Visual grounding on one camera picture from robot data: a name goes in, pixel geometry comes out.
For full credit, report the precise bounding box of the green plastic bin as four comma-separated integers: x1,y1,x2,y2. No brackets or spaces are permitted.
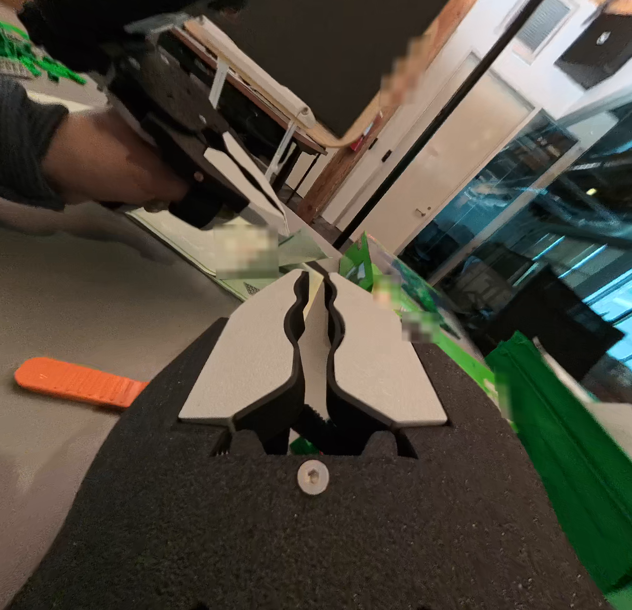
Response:
485,331,632,596

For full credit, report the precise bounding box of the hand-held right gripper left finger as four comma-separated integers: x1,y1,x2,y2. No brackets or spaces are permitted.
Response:
178,269,311,455

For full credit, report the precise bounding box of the white door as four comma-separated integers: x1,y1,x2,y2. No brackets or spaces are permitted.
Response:
341,52,539,255

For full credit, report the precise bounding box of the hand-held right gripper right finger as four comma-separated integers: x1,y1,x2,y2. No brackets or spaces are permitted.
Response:
323,273,449,455

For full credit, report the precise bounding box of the orange brick separator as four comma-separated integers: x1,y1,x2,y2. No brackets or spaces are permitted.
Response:
14,357,149,413

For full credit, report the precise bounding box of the brown top office table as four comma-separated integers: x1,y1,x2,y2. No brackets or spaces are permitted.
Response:
173,25,328,206

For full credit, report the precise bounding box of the pile of green building bricks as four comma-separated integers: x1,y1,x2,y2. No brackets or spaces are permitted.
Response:
0,21,87,85

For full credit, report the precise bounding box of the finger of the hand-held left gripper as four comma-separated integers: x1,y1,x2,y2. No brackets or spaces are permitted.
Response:
221,130,292,236
203,147,288,226

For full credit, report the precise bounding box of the black pole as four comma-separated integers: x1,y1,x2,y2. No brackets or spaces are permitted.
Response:
340,0,561,248

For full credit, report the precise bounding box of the person's left hand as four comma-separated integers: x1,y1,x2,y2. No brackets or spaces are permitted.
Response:
42,107,191,212

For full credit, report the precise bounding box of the grey desk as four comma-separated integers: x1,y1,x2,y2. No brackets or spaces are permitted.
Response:
0,8,494,608

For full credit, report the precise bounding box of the pale green instruction booklet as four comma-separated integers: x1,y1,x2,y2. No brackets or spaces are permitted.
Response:
126,207,341,302

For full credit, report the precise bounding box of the wooden post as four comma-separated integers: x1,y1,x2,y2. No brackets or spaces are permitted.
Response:
298,111,391,225

